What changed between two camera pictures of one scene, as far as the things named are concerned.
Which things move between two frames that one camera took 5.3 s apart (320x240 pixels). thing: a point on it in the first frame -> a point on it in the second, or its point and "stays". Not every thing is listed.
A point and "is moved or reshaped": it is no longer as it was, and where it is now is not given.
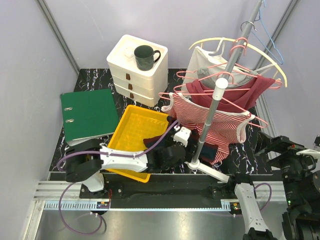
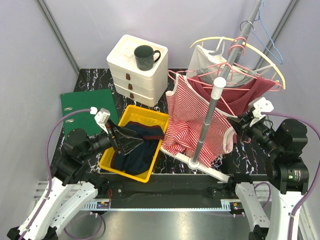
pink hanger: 264,124 -> 210,71
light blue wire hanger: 268,35 stays
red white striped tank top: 223,128 is moved or reshaped
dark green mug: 144,56 stays
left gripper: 189,154 -> 122,143
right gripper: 266,143 -> 242,123
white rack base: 195,164 stays
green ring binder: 88,115 stays
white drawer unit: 146,87 stays
